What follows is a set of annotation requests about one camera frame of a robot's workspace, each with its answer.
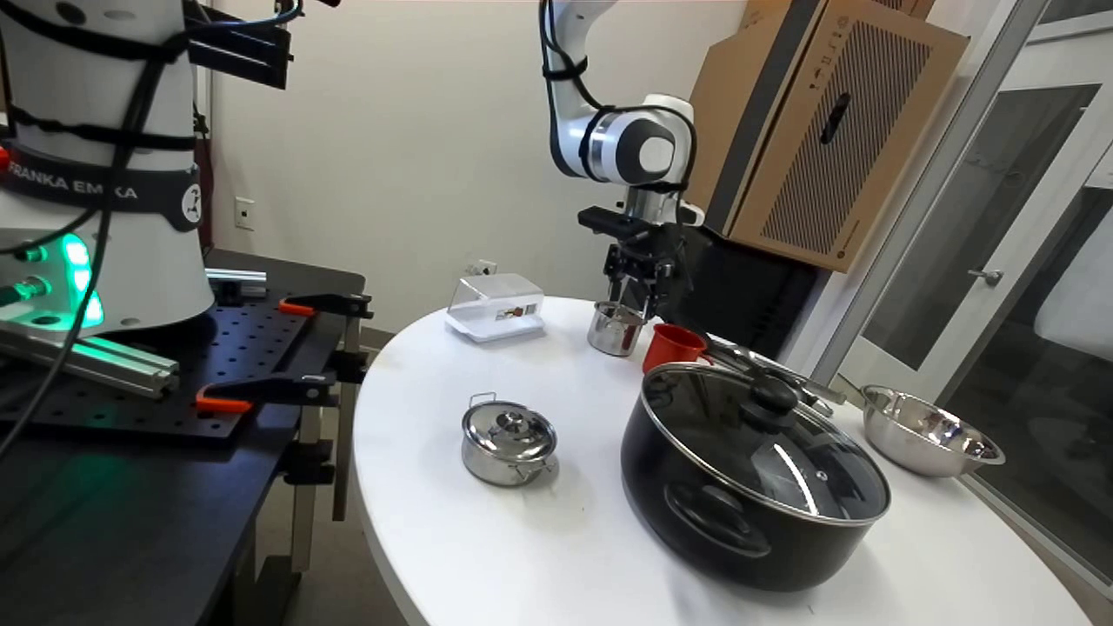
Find large black pot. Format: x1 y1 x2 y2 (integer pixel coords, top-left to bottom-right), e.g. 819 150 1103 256
621 358 895 595

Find orange handled clamp rear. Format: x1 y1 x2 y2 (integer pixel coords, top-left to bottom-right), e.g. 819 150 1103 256
279 292 372 318

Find small lidded silver pot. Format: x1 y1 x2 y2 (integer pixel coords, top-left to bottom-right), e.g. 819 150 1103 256
458 391 558 487

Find orange handled clamp front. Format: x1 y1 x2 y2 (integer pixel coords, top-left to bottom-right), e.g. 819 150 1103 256
190 376 337 416

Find red cup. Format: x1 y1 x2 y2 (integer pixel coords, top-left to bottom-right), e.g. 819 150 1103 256
645 322 708 372

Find glass pot lid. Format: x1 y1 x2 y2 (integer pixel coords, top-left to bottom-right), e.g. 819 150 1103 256
629 366 891 528

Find black storage case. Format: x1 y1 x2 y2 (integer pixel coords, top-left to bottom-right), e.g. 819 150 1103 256
679 228 821 358

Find silver metal bowl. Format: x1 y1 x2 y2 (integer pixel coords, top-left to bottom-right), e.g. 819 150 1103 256
859 383 1004 476

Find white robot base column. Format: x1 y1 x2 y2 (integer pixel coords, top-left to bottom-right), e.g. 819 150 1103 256
0 0 212 334

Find white round table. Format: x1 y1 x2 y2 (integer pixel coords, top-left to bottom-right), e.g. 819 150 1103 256
353 292 1096 626

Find black mounted camera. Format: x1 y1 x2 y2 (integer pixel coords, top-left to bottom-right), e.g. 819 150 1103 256
185 0 292 90

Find black perforated work table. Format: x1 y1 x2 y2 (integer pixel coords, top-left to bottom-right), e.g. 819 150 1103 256
0 256 367 626

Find aluminium rail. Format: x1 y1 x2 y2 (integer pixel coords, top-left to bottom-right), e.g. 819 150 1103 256
0 326 181 401

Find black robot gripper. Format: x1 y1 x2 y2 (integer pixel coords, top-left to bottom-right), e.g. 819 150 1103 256
577 187 708 318

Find cardboard box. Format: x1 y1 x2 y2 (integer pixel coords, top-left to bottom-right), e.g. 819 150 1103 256
689 0 966 270

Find clear plastic container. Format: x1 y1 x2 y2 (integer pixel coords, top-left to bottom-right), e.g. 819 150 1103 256
447 270 543 343

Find silver lid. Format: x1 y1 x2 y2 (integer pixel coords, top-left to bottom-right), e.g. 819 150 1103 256
596 303 647 318

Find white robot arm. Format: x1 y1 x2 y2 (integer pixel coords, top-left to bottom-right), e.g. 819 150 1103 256
539 0 701 315

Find orange handled clamp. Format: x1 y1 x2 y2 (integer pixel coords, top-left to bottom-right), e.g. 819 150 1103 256
279 292 372 318
190 376 337 416

